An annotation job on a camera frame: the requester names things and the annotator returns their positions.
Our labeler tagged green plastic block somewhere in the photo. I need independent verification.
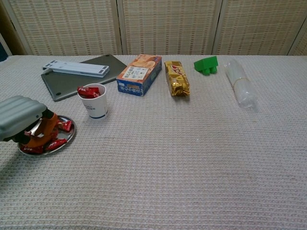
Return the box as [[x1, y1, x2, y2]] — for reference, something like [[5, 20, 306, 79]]
[[193, 56, 219, 76]]

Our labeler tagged bowl of red candies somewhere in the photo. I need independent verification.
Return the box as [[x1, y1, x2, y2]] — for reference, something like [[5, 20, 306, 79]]
[[17, 115, 76, 158]]

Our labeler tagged white folding laptop stand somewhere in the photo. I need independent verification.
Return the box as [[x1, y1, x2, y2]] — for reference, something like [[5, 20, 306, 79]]
[[42, 60, 111, 79]]

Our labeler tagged white paper cup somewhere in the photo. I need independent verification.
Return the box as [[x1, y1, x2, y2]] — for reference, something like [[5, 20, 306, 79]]
[[77, 83, 108, 120]]

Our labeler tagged grey closed laptop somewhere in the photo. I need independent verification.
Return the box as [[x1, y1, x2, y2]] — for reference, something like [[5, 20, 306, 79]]
[[40, 54, 128, 102]]

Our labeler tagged orange and blue biscuit box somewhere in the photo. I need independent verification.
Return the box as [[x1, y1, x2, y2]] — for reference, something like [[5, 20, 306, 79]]
[[116, 54, 163, 97]]

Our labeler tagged white woven tablecloth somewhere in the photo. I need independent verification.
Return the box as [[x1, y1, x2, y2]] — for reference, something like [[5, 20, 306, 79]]
[[0, 55, 307, 230]]

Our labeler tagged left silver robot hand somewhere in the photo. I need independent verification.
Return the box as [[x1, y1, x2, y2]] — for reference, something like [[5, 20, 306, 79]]
[[0, 95, 59, 150]]

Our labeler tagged beige woven screen panel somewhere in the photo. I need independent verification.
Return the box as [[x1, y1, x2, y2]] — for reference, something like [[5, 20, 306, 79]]
[[117, 0, 223, 56], [4, 0, 123, 56], [212, 0, 307, 56], [287, 14, 307, 56]]

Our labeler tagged dark brown wooden beam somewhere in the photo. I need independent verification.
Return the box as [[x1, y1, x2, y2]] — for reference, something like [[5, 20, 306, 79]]
[[0, 0, 26, 56]]

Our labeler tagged clear plastic tube bundle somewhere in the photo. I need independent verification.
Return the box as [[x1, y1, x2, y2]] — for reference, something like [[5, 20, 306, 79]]
[[224, 59, 259, 111]]

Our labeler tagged gold foil snack packet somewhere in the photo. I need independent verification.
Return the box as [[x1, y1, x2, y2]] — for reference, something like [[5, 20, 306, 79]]
[[164, 60, 191, 97]]

